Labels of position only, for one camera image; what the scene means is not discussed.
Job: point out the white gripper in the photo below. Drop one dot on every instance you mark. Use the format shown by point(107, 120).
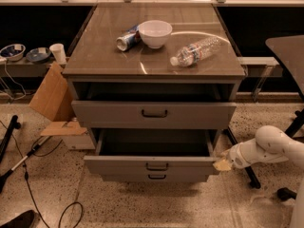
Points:
point(237, 158)

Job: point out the grey drawer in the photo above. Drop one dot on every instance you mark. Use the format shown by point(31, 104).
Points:
point(152, 151)
point(153, 115)
point(154, 178)

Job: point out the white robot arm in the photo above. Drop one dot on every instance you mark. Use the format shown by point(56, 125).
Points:
point(269, 145)

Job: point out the grey drawer cabinet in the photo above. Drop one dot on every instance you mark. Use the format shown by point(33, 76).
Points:
point(98, 71)

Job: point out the grey bottom drawer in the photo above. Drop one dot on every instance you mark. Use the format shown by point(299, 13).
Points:
point(154, 178)

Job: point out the grey top drawer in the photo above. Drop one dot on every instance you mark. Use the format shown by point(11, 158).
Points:
point(153, 115)

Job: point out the black stand leg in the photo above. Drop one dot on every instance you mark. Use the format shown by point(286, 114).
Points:
point(290, 131)

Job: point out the black caster foot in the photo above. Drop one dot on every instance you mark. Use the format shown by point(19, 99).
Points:
point(286, 194)

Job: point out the clear plastic water bottle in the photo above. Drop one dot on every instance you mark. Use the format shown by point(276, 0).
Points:
point(196, 52)

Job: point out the crushed soda can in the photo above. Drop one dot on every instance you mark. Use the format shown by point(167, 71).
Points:
point(129, 39)

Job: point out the brown cardboard box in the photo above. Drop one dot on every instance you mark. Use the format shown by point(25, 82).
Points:
point(53, 101)

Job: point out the black shoe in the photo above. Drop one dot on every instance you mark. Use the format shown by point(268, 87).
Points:
point(25, 220)

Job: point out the white paper cup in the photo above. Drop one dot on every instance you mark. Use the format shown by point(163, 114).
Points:
point(59, 54)

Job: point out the black left stand foot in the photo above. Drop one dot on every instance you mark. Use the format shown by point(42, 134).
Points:
point(13, 124)

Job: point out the blue bowl on shelf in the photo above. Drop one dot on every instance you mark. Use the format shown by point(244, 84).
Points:
point(38, 55)

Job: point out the black and silver pole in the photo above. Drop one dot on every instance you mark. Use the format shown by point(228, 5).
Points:
point(4, 177)

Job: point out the grey low shelf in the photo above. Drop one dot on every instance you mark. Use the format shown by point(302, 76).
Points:
point(25, 68)

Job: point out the white bowl on shelf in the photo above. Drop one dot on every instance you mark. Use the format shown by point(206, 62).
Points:
point(13, 52)

